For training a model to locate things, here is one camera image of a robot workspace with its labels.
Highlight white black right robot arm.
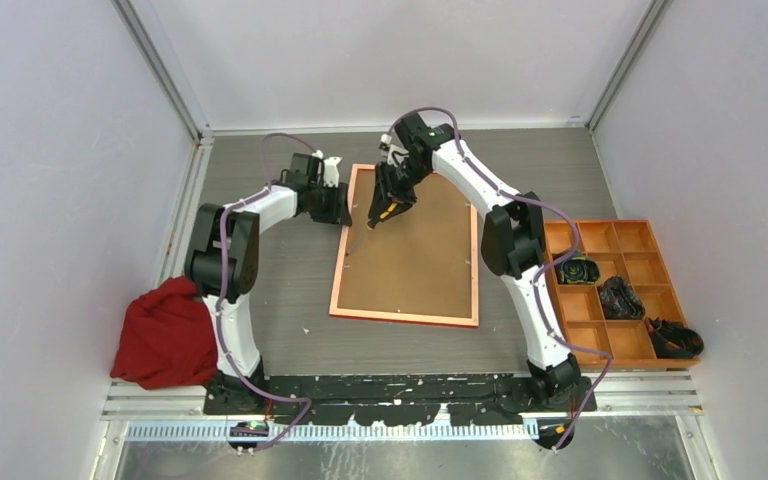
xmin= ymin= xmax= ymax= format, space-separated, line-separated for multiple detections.
xmin=367 ymin=109 xmax=582 ymax=411

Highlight blue yellow rolled tie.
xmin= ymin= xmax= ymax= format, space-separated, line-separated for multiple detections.
xmin=554 ymin=250 xmax=602 ymax=285

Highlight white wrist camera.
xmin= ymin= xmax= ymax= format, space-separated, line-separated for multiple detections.
xmin=312 ymin=150 xmax=343 ymax=188
xmin=379 ymin=134 xmax=407 ymax=166

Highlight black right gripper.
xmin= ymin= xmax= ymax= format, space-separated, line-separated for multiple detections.
xmin=369 ymin=158 xmax=429 ymax=223

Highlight dark rolled tie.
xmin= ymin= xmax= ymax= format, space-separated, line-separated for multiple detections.
xmin=597 ymin=275 xmax=645 ymax=320

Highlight red picture frame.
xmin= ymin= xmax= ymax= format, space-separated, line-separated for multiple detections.
xmin=329 ymin=164 xmax=479 ymax=328

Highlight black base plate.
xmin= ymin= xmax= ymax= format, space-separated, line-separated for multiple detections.
xmin=202 ymin=373 xmax=597 ymax=426

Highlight red cloth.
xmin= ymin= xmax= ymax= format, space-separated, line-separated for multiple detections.
xmin=110 ymin=276 xmax=218 ymax=390

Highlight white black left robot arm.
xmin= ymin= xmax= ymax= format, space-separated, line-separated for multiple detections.
xmin=184 ymin=151 xmax=352 ymax=414

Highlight black yellow screwdriver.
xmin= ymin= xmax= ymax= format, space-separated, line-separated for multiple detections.
xmin=345 ymin=202 xmax=398 ymax=256

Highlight orange compartment tray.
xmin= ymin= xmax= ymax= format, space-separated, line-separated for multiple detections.
xmin=545 ymin=220 xmax=704 ymax=370

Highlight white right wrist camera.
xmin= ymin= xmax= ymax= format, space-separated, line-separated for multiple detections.
xmin=379 ymin=134 xmax=407 ymax=166

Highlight white slotted cable duct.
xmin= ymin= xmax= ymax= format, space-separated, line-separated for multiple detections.
xmin=125 ymin=419 xmax=539 ymax=443

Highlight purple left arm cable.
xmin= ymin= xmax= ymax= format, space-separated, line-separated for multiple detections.
xmin=214 ymin=133 xmax=322 ymax=455

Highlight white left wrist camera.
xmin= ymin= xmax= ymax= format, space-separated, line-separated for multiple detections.
xmin=312 ymin=150 xmax=343 ymax=188

